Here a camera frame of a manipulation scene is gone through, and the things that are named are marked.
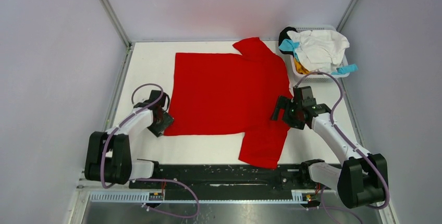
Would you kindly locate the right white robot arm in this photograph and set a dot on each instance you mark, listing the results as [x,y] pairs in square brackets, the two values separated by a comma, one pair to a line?
[361,179]

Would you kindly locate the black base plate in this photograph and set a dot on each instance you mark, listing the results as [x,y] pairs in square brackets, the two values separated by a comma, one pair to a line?
[229,183]

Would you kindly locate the white t shirt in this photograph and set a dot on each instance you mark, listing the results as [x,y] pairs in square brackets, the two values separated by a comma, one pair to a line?
[317,50]

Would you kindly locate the left controller board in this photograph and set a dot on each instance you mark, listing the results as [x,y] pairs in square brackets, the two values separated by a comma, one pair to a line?
[156,196]

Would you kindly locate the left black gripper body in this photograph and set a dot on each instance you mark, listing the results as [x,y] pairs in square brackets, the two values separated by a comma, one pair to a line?
[160,124]

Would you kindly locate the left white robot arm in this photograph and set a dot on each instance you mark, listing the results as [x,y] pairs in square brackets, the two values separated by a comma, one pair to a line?
[111,154]

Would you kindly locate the red t shirt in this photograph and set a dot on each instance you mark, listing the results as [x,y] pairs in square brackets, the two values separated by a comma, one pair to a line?
[230,93]

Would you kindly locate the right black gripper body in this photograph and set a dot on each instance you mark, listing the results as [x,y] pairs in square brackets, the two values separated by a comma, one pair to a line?
[293,116]

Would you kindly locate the black t shirt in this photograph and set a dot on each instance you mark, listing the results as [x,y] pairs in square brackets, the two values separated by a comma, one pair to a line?
[284,34]

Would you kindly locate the right controller board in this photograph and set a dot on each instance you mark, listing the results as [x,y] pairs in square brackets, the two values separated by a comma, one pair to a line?
[312,200]

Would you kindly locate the controller board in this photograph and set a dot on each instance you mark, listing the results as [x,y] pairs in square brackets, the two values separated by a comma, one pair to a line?
[312,200]
[156,196]

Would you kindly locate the white laundry basket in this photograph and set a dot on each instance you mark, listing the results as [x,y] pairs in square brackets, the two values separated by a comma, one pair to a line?
[321,49]

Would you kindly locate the teal t shirt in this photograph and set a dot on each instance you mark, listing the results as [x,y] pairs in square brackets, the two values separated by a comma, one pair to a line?
[288,47]

